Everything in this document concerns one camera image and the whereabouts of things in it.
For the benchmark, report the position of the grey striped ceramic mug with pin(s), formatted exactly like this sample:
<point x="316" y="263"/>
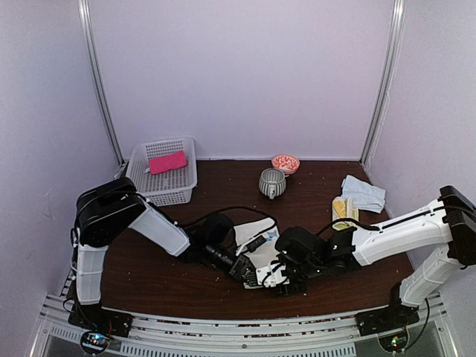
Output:
<point x="272" y="183"/>

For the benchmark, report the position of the right aluminium corner post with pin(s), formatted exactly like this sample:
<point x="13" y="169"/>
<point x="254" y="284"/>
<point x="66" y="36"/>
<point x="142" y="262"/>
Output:
<point x="391" y="57"/>

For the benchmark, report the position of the red white patterned bowl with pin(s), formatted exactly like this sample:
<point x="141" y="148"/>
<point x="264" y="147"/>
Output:
<point x="286" y="163"/>

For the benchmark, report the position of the aluminium corner post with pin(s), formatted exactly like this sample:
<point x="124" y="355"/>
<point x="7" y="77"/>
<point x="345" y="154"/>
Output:
<point x="391" y="57"/>
<point x="88" y="33"/>

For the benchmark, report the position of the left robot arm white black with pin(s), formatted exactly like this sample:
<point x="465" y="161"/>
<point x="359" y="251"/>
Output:
<point x="105" y="212"/>

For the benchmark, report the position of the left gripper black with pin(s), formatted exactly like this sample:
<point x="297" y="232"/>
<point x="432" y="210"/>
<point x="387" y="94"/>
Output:
<point x="241" y="266"/>

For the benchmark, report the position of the pink microfibre towel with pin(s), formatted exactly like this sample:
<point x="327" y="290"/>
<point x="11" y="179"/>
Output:
<point x="165" y="163"/>

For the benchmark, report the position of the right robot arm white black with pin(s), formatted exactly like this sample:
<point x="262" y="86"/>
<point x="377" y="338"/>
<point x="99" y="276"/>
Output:
<point x="448" y="223"/>

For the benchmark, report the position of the beige towel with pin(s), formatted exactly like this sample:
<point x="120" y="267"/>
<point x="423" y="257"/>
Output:
<point x="266" y="253"/>

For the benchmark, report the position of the yellow green patterned towel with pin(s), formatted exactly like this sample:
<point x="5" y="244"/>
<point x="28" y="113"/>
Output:
<point x="344" y="213"/>

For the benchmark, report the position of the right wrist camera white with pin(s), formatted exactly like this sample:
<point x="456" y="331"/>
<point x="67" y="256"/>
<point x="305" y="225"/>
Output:
<point x="272" y="275"/>

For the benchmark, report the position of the light blue towel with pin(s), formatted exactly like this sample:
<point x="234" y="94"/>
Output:
<point x="364" y="195"/>

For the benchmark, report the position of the left aluminium corner post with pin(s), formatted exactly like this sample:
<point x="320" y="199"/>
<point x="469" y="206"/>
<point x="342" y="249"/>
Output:
<point x="88" y="33"/>

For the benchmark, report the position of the aluminium front rail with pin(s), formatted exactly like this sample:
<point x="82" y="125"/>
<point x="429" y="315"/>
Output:
<point x="325" y="335"/>

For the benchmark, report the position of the white perforated plastic basket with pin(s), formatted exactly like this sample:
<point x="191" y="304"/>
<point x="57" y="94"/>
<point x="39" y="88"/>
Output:
<point x="173" y="187"/>

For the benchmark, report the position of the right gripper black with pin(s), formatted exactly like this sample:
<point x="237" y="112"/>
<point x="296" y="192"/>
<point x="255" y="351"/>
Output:
<point x="299" y="290"/>

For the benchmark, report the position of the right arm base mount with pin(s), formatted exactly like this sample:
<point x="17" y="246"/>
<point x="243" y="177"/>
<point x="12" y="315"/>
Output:
<point x="385" y="319"/>

